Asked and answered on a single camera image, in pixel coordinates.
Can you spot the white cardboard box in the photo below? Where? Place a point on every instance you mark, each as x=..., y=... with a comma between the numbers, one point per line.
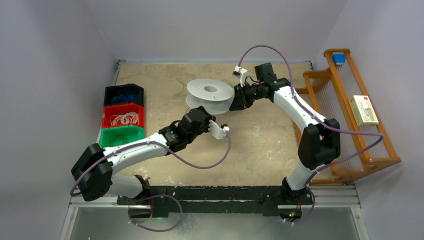
x=363, y=111

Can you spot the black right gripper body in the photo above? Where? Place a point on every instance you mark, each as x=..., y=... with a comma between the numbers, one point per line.
x=237, y=98

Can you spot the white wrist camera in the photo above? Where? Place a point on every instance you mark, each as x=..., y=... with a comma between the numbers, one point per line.
x=240, y=73
x=218, y=132

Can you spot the red bin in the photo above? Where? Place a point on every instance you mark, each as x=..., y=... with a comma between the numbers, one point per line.
x=121, y=115

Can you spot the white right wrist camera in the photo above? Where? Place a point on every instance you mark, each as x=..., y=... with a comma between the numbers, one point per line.
x=240, y=73

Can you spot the white perforated spool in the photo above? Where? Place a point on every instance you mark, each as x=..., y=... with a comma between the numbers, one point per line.
x=214, y=95

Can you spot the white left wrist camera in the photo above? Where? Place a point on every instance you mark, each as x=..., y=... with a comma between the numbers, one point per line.
x=218, y=132

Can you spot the green bin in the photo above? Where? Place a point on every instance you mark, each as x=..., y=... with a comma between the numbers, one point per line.
x=116, y=136

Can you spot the blue block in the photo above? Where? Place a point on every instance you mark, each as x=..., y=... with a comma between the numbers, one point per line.
x=338, y=58

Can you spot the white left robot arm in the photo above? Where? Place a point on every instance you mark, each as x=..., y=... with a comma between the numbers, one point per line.
x=94, y=170

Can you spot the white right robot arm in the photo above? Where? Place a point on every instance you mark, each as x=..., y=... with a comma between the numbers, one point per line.
x=320, y=142

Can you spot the wooden rack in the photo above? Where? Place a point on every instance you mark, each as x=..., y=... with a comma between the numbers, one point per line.
x=329, y=92

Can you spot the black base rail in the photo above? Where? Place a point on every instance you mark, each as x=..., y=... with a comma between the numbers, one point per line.
x=267, y=200

